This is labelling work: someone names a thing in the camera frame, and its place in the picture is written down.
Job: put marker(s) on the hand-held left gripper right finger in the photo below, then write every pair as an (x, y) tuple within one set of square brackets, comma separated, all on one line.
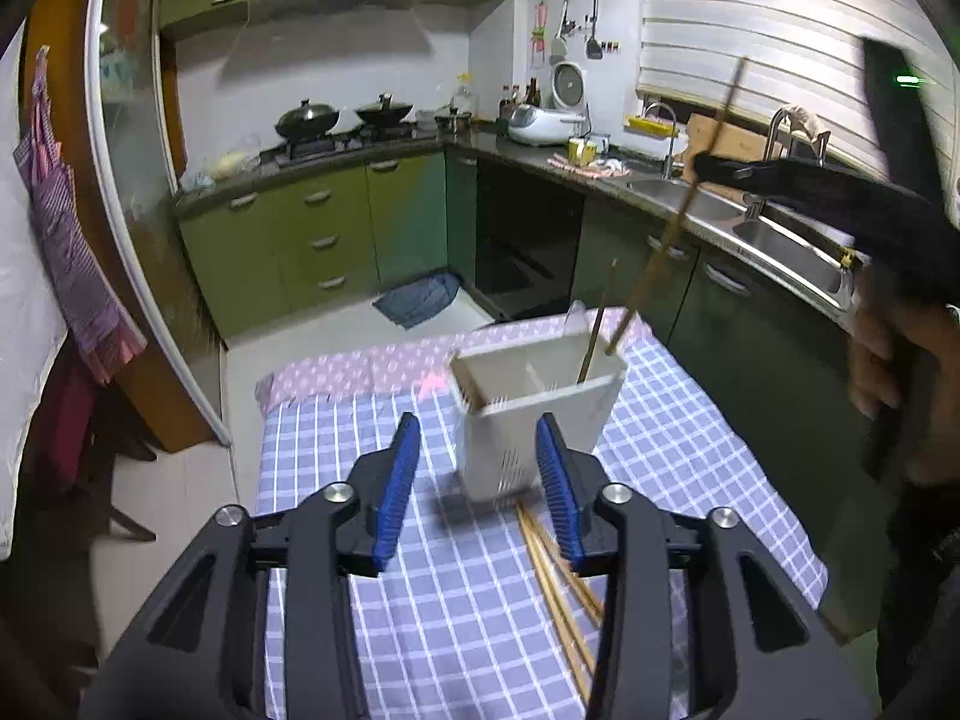
[(559, 495)]

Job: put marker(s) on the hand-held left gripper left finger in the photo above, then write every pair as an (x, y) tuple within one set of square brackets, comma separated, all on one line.
[(394, 495)]

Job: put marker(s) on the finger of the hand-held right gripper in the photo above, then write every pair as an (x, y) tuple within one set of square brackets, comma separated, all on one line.
[(810, 191)]

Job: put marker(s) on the white plastic utensil holder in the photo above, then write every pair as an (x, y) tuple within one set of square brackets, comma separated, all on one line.
[(517, 427)]

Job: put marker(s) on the light wooden chopstick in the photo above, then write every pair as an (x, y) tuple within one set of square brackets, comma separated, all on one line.
[(592, 600), (565, 637), (568, 615), (582, 600)]

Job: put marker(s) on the dark brown chopstick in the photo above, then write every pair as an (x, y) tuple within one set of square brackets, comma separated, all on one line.
[(598, 322), (642, 277)]

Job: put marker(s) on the clear plastic spoon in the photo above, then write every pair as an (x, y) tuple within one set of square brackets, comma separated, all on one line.
[(576, 319)]

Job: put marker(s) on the person's right hand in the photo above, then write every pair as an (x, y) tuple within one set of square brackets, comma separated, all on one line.
[(870, 360)]

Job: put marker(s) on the steel double sink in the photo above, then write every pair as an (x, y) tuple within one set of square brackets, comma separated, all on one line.
[(780, 240)]

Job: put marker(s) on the tall steel faucet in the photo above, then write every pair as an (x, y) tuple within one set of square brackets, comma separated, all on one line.
[(772, 135)]

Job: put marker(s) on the pink rag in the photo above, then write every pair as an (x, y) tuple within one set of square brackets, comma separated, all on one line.
[(802, 120)]

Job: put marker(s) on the wooden cutting board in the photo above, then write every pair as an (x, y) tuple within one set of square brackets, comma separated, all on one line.
[(739, 139)]

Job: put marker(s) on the pink starred cloth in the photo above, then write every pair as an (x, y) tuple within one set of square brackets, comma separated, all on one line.
[(352, 371)]

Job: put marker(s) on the blue checkered tablecloth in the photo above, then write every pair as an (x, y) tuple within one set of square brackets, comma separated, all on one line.
[(450, 615)]

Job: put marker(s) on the white striped window blind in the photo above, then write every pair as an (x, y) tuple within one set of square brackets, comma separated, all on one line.
[(787, 30)]

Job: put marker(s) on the dark green sink cabinet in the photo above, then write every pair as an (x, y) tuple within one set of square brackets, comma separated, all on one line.
[(720, 300)]

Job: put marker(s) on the small steel faucet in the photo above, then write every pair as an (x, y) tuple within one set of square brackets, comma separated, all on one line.
[(670, 142)]

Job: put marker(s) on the yellow drain tray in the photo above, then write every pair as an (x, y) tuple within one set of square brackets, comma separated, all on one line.
[(649, 126)]

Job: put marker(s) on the blue floor mat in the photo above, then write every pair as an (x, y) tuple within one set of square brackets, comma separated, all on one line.
[(416, 300)]

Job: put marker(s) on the pink dishcloth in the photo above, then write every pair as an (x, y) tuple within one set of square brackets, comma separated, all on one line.
[(585, 169)]

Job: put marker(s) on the yellow cup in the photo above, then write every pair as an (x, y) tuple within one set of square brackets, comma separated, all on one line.
[(579, 151)]

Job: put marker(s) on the black built-in oven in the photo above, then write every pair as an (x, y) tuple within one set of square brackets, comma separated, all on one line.
[(525, 240)]

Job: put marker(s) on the black hanging spatula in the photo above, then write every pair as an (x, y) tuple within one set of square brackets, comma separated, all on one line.
[(594, 49)]

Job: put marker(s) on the white round appliance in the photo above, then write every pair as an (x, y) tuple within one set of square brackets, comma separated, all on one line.
[(570, 86)]

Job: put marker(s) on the white rice cooker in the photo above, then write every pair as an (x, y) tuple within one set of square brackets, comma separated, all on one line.
[(544, 126)]

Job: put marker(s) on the green base cabinet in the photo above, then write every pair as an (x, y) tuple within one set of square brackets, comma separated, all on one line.
[(255, 255)]

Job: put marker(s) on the hanging ladle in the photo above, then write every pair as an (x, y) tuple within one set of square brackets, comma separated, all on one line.
[(559, 45)]

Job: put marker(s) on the dark sauce bottle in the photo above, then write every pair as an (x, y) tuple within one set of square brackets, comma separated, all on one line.
[(533, 94)]

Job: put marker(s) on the pink hanging kitchen tool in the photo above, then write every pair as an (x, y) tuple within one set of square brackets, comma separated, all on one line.
[(540, 34)]

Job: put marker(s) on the dark stone countertop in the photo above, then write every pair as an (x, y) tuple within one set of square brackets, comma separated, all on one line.
[(495, 148)]

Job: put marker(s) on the dark red cloth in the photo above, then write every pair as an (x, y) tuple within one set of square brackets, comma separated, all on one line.
[(71, 427)]

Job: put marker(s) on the black gas stove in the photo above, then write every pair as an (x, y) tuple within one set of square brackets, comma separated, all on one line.
[(337, 144)]

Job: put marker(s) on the clear glass jar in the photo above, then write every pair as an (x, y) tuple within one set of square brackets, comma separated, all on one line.
[(466, 99)]

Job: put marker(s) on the small steel pot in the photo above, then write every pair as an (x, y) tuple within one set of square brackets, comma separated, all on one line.
[(454, 124)]

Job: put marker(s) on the white plastic bag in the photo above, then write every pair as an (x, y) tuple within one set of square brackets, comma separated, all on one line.
[(225, 165)]

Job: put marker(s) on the black wok with lid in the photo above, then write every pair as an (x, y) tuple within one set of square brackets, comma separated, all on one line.
[(384, 112), (307, 120)]

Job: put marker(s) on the white curtain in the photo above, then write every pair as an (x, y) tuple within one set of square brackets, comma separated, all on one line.
[(22, 360)]

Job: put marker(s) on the purple plaid apron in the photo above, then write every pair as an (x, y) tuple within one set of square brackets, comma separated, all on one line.
[(67, 240)]

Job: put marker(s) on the glass sliding door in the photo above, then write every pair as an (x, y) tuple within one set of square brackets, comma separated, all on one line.
[(135, 165)]

